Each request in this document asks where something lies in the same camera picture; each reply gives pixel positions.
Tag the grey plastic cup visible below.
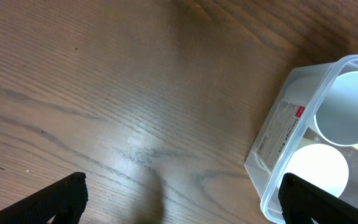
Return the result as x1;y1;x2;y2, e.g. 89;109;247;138
305;71;358;146

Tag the white plastic cup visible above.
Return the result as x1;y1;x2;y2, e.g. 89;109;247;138
283;138;349;197

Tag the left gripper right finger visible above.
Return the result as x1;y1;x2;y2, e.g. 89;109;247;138
278;173;358;224

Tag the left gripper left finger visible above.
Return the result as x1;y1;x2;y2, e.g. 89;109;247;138
0;172;88;224

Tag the clear plastic container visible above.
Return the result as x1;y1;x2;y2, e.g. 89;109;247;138
244;55;358;223

